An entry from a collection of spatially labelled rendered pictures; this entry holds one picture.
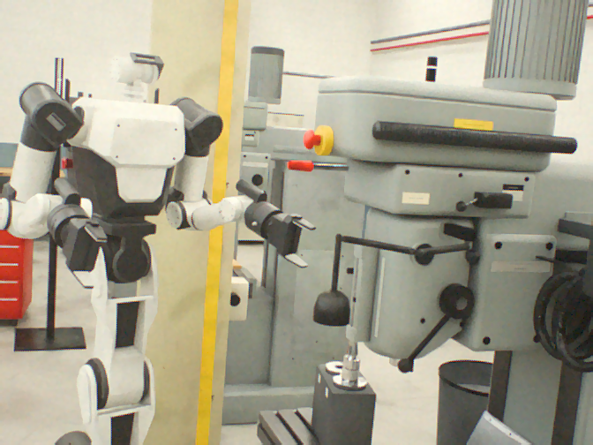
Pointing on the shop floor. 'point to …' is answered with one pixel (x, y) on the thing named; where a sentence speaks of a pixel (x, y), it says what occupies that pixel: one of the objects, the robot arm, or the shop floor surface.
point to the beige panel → (212, 277)
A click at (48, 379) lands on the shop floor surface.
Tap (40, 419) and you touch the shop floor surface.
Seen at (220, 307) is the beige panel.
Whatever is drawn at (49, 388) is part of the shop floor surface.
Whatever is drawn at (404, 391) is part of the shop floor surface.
